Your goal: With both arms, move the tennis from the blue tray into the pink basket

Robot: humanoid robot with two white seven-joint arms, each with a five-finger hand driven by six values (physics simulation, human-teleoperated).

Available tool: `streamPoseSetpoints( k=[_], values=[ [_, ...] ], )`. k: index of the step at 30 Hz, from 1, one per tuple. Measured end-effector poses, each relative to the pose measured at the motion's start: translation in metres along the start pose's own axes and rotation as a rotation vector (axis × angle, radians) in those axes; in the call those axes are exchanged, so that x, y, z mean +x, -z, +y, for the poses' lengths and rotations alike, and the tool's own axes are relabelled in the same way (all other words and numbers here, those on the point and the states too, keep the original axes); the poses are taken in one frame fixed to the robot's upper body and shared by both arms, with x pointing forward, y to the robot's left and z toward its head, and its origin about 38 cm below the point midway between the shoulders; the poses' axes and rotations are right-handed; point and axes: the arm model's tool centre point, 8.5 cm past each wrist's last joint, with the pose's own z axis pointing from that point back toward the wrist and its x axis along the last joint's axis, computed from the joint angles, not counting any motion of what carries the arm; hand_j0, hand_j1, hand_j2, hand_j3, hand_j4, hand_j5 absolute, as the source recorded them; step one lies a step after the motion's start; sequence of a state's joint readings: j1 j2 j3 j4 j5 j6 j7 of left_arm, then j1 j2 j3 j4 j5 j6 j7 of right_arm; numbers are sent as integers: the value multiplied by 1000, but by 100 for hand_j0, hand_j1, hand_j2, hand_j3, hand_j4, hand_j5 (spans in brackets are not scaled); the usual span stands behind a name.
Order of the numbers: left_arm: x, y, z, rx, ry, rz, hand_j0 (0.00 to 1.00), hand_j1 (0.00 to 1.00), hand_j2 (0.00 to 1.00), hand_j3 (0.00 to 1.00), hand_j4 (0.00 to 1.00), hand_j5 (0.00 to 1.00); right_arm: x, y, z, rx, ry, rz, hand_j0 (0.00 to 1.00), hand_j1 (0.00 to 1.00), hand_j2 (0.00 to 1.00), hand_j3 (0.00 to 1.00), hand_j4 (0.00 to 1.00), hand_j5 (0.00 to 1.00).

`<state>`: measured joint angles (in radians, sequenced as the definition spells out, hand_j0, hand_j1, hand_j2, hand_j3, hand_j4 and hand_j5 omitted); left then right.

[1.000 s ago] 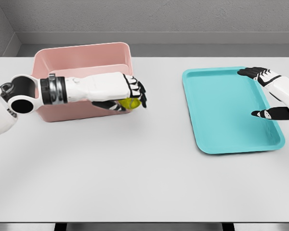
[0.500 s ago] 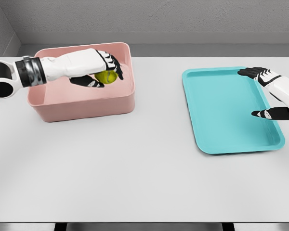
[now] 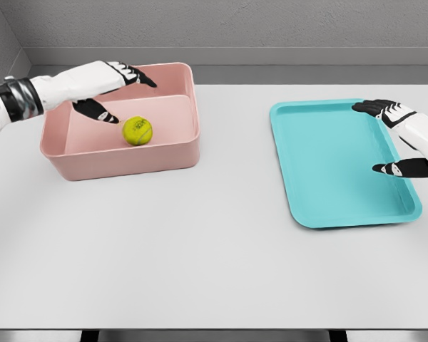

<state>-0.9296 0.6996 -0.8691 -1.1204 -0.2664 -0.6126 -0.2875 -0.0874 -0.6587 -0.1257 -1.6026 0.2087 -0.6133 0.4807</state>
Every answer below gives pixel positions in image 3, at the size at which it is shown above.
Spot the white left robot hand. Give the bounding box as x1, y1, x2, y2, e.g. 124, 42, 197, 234
58, 61, 158, 125

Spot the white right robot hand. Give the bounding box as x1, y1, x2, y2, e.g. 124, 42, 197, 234
351, 98, 428, 179

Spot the yellow-green tennis ball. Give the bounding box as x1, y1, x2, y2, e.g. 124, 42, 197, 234
121, 115, 153, 147

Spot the pink plastic basket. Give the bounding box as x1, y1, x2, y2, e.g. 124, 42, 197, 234
39, 62, 200, 182

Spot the blue plastic tray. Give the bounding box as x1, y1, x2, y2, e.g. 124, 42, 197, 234
269, 98, 423, 230

